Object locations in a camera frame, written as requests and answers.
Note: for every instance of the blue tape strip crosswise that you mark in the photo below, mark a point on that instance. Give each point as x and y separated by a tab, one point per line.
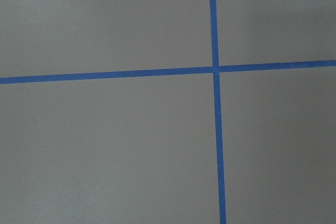
167	72

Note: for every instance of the blue tape strip lengthwise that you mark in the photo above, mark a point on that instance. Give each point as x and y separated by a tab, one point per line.
218	112

